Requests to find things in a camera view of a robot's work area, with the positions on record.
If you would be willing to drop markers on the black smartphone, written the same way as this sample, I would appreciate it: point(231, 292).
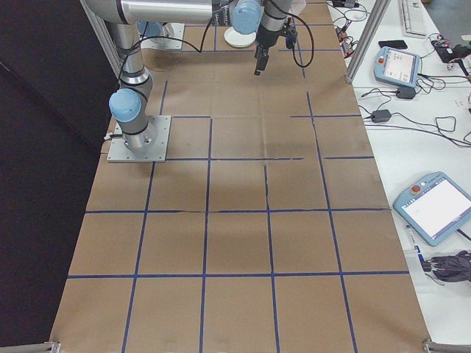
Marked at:
point(393, 44)

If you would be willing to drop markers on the black box device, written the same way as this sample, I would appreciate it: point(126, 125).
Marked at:
point(346, 3)

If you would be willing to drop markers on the light blue teach pendant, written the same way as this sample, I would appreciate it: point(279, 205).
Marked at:
point(399, 66)
point(434, 206)

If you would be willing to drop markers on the white keyboard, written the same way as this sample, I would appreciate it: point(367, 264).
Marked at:
point(414, 18)

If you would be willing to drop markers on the small electronic adapter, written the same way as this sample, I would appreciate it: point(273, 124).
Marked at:
point(349, 48)
point(343, 34)

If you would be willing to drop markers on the black power adapter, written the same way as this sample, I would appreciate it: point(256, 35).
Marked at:
point(406, 93)
point(380, 115)

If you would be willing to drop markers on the white round plate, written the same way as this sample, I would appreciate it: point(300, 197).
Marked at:
point(239, 39)

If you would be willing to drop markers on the white marker pen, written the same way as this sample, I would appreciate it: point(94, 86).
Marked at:
point(412, 235)

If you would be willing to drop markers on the black frame cover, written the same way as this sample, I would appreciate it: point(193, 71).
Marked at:
point(37, 147)

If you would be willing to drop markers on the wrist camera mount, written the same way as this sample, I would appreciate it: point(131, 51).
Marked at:
point(290, 36)

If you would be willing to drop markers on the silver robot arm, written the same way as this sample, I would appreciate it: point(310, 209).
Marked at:
point(129, 110)
point(154, 28)

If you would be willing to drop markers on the aluminium profile post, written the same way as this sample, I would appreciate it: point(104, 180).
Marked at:
point(100, 33)
point(366, 40)

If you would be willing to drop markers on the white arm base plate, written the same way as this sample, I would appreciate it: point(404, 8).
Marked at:
point(173, 42)
point(158, 147)

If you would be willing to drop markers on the dark folded umbrella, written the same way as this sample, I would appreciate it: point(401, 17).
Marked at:
point(452, 266)

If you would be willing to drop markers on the black electronic device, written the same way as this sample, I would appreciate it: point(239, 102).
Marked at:
point(456, 52)

